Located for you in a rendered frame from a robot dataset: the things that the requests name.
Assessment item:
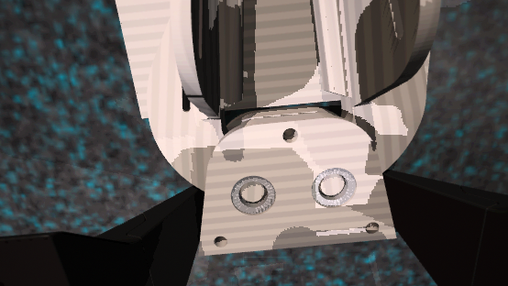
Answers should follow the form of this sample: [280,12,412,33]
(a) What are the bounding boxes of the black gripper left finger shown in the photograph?
[0,185,204,286]

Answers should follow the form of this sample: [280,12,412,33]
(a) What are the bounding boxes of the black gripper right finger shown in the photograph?
[382,170,508,286]

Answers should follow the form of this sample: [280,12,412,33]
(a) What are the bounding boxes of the white housing plate with two round holes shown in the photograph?
[198,113,396,256]

